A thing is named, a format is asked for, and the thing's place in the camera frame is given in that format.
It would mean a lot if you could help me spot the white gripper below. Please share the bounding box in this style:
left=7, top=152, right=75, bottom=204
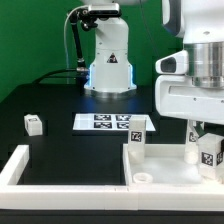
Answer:
left=155, top=50, right=224, bottom=125

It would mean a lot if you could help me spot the white square table top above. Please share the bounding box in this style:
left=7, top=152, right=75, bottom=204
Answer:
left=123, top=144, right=224, bottom=185

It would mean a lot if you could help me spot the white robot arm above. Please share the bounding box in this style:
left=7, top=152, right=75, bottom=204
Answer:
left=85, top=0, right=224, bottom=124

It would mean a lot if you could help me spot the white marker sheet with tags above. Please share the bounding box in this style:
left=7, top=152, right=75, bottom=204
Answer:
left=73, top=113, right=155, bottom=131

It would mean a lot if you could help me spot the black cable bundle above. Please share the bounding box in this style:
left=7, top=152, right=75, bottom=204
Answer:
left=31, top=69, right=90, bottom=85

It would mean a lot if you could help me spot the white U-shaped fence frame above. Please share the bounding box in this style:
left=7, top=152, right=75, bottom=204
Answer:
left=0, top=145, right=224, bottom=211

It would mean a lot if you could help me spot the black camera on stand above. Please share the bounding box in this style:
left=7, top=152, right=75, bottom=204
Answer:
left=64, top=2, right=121, bottom=72

